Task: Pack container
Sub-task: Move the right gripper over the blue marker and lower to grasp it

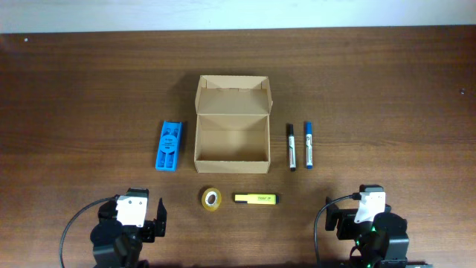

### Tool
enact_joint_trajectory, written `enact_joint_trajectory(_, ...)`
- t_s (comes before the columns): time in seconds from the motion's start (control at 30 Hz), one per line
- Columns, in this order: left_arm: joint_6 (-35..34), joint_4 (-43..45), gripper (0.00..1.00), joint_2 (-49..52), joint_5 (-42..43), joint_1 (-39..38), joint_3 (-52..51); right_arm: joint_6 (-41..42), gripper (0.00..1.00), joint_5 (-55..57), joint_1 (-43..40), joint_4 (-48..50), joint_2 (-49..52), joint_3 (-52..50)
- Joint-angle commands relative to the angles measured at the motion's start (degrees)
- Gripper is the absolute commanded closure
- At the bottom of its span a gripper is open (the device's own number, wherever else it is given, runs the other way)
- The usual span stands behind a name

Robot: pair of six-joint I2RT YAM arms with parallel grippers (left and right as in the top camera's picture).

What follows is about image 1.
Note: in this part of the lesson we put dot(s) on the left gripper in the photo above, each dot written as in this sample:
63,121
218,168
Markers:
155,229

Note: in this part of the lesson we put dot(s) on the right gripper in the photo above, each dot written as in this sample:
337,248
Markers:
346,217

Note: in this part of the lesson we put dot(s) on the yellow adhesive tape roll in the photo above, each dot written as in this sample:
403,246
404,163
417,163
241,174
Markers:
211,199

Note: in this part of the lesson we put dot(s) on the blue magnetic whiteboard duster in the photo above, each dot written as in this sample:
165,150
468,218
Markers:
169,145

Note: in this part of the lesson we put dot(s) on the yellow highlighter pen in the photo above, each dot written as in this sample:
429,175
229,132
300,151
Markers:
257,199

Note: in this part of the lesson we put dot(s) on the black whiteboard marker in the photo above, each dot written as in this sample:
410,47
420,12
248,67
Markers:
291,144

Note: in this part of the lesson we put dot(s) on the blue whiteboard marker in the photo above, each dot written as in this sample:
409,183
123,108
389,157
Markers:
309,159

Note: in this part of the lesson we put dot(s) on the brown cardboard box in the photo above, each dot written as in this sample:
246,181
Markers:
233,124

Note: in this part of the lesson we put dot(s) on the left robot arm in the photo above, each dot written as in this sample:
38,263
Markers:
124,252

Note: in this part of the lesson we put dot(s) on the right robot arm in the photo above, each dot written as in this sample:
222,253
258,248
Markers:
380,237

